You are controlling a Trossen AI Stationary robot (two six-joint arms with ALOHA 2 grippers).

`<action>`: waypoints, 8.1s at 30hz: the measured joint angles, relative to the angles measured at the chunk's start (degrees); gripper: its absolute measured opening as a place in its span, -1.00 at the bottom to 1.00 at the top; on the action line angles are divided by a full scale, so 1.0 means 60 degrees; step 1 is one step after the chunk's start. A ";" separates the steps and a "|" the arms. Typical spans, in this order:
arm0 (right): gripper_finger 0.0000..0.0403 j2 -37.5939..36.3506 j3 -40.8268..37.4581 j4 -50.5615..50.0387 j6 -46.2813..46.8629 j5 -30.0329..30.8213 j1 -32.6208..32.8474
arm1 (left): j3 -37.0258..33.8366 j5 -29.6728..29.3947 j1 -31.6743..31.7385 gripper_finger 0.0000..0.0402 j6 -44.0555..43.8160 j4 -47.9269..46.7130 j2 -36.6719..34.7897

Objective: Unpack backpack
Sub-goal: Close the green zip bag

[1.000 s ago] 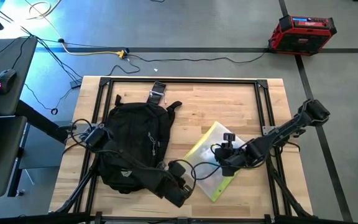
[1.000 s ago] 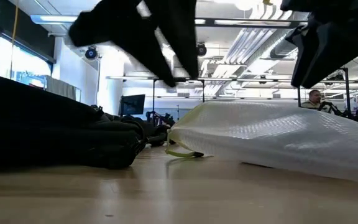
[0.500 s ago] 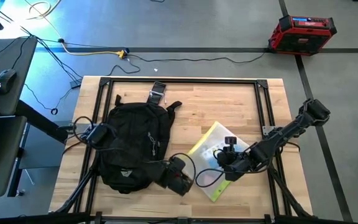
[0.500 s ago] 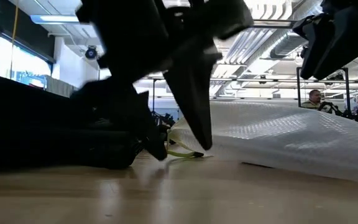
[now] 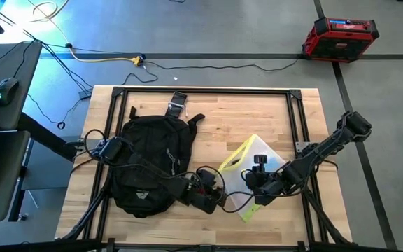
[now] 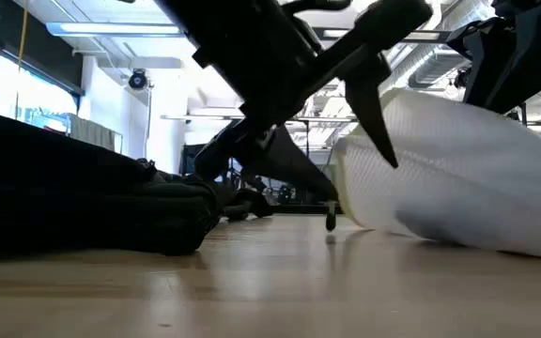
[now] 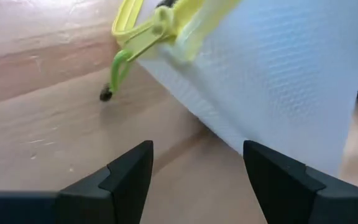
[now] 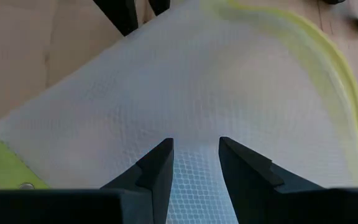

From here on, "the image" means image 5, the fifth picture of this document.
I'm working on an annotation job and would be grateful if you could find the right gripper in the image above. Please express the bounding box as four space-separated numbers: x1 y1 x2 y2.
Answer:
245 153 286 207

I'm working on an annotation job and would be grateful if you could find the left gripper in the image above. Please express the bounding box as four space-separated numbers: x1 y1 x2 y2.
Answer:
186 167 227 215

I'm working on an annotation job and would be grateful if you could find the white mesh pouch green trim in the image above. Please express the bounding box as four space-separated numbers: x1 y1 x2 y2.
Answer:
218 134 288 223

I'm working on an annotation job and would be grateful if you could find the black backpack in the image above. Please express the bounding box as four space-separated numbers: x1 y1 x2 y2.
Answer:
111 111 206 218

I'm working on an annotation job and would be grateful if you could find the black flat case white clip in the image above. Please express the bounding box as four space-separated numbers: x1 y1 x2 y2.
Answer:
164 91 188 118

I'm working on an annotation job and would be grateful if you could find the red and black jobsite radio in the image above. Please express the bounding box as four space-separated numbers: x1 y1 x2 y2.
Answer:
301 16 381 64

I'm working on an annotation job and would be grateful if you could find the grey desk foot plate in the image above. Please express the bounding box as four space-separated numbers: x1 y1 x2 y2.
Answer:
21 134 83 192

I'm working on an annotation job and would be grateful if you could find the black desk leg bar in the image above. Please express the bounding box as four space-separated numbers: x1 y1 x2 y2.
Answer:
17 111 78 162

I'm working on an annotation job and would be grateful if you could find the dark grey desk top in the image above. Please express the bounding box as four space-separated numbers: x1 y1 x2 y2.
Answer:
0 129 31 223
0 41 43 131

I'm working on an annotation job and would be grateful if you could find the black computer mouse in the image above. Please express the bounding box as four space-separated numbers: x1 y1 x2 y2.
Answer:
0 76 20 106

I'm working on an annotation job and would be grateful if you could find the black looped cable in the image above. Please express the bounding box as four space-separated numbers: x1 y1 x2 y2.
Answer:
220 168 258 214

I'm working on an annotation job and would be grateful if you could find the black power cable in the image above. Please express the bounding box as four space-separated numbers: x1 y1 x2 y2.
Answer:
141 57 302 74

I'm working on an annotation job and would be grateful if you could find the thin black cable with loop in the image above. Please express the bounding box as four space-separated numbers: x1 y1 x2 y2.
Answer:
26 92 94 130

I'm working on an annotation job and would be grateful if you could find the yellow extension cord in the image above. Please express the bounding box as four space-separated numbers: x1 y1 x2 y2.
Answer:
69 47 143 67

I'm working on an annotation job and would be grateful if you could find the black cable bundle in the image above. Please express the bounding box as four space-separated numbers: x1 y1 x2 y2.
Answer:
0 0 94 90

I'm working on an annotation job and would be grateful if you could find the white coiled cable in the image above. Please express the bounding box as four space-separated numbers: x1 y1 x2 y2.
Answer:
26 0 71 53

